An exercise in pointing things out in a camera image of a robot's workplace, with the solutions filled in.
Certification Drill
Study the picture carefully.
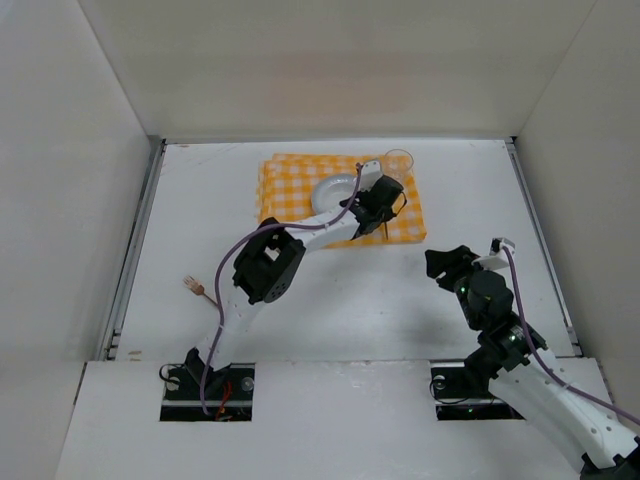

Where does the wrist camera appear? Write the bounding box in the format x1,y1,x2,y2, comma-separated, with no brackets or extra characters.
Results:
357,158,384,191
472,237,515,271

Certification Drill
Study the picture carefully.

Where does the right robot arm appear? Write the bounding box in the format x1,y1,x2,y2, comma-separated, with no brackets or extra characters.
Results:
425,238,639,479

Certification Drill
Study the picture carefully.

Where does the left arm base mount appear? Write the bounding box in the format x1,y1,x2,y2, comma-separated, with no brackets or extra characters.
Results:
158,352,256,423

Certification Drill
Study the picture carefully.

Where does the yellow white checkered cloth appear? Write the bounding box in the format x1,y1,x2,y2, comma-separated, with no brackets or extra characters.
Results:
256,153,427,248

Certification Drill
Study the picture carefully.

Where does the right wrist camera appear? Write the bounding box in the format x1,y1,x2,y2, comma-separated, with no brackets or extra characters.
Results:
472,237,515,271

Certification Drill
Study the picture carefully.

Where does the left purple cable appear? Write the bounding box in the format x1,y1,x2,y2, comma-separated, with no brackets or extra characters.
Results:
198,162,364,416

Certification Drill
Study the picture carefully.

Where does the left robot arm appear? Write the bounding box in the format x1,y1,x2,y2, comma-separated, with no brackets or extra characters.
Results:
184,174,405,391

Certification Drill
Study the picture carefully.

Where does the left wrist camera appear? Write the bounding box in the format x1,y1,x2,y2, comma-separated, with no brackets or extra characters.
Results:
357,158,384,191

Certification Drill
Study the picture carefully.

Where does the clear drinking glass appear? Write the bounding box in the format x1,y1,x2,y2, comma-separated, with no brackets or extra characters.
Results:
381,148,414,183

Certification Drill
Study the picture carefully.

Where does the copper fork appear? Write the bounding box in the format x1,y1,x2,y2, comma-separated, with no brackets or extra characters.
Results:
183,276,218,307

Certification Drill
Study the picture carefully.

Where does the white ceramic plate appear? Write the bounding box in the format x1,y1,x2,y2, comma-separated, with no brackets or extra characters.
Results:
311,174,356,215

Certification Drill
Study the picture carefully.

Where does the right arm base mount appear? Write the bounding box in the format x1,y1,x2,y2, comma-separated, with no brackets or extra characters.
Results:
429,350,524,421

